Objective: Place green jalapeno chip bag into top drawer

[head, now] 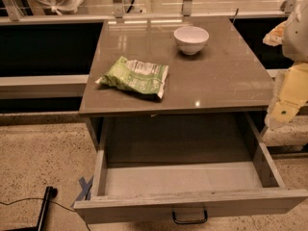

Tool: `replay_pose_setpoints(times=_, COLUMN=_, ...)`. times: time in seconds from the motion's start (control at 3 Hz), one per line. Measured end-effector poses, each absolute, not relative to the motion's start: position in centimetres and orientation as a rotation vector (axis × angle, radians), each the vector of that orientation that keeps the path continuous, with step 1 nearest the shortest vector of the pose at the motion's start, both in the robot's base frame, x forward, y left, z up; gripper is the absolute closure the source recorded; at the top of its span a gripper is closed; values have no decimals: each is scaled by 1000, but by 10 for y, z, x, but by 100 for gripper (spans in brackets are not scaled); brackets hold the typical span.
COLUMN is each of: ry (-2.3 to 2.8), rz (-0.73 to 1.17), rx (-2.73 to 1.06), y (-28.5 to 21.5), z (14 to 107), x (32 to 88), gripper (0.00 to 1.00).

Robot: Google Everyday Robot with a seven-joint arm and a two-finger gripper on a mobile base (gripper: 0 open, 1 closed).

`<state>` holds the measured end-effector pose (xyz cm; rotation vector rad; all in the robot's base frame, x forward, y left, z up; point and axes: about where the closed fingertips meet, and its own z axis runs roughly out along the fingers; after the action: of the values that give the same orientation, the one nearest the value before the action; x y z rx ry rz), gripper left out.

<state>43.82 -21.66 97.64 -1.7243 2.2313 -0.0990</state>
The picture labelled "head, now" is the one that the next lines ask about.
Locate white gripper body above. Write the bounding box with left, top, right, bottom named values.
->
left=282, top=0, right=308, bottom=63

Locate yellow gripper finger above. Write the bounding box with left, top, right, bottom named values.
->
left=265, top=63, right=308, bottom=129
left=263, top=21, right=286, bottom=46

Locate green jalapeno chip bag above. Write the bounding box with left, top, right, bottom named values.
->
left=95, top=56, right=168, bottom=99

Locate grey cabinet with glossy top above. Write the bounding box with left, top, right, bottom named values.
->
left=79, top=16, right=273, bottom=145

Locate open grey top drawer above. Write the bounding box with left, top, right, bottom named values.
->
left=74, top=113, right=308, bottom=224

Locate white ceramic bowl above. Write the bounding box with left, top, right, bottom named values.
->
left=173, top=26, right=209, bottom=55

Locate blue tape cross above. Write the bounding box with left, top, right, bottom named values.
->
left=75, top=177, right=93, bottom=201

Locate black stand on floor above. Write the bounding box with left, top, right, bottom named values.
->
left=7, top=186, right=58, bottom=231

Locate metal railing post centre-right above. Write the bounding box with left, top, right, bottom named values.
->
left=182, top=0, right=193, bottom=16

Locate metal railing post centre-left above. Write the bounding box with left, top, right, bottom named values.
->
left=113, top=0, right=123, bottom=18

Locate black drawer handle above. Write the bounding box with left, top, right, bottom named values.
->
left=172, top=211, right=208, bottom=225

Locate thin black floor cable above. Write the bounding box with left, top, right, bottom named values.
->
left=0, top=197, right=91, bottom=231

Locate metal railing post left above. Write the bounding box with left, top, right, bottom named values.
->
left=2, top=0, right=22, bottom=21

